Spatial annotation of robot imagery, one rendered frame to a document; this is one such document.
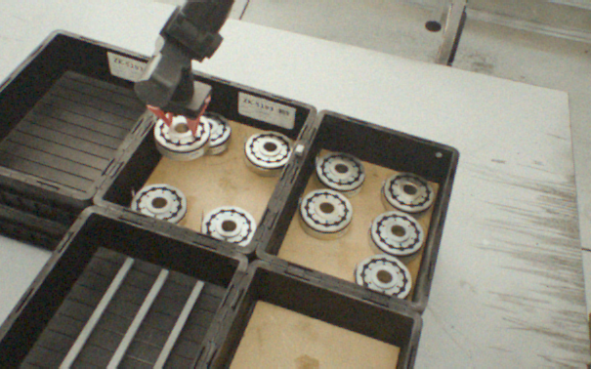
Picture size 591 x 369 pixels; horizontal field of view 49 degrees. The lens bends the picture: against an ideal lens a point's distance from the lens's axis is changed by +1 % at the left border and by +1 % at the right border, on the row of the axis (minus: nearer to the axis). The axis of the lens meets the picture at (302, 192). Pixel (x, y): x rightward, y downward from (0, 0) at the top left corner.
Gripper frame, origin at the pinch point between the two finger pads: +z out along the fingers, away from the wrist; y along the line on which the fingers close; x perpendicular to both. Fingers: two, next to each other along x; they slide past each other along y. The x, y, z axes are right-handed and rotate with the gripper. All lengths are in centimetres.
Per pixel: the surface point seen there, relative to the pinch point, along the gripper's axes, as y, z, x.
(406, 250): 46.6, 11.2, -3.7
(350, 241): 35.9, 14.2, -3.7
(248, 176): 11.7, 14.1, 3.9
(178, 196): 2.3, 10.3, -8.6
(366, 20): 3, 107, 184
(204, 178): 3.8, 13.8, -0.1
